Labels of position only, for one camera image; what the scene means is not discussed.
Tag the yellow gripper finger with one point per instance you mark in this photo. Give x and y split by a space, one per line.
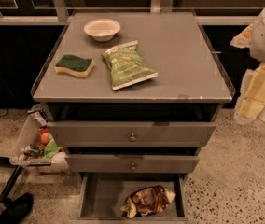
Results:
242 40
251 103

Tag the brown chip bag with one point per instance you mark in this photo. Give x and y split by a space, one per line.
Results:
148 201

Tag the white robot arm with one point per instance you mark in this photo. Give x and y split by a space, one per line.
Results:
251 103

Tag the green jalapeno chip bag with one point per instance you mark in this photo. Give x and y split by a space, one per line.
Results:
126 65

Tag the grey drawer cabinet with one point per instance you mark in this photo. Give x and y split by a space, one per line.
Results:
191 85

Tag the grey middle drawer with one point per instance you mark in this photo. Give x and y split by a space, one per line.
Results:
131 163

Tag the grey drawer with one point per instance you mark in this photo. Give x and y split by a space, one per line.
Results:
131 133
102 195
131 163

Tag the grey bottom drawer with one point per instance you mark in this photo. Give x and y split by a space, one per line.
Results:
102 195

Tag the grey top drawer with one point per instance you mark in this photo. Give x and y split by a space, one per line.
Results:
131 133

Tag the white paper bowl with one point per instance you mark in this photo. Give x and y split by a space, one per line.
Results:
102 30

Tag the green yellow sponge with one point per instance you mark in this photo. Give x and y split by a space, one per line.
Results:
74 66

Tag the green packet in bin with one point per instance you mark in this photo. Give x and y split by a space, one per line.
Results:
51 149

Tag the orange fruit in bin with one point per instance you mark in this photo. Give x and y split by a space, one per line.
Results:
45 138

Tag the clear plastic bin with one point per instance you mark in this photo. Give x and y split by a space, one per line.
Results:
28 150

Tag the black floor bar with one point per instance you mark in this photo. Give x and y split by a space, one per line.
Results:
10 184

